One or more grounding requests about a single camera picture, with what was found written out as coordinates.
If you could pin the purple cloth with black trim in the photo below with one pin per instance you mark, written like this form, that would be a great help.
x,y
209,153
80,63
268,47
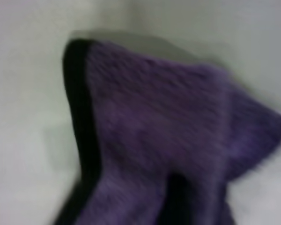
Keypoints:
x,y
154,122

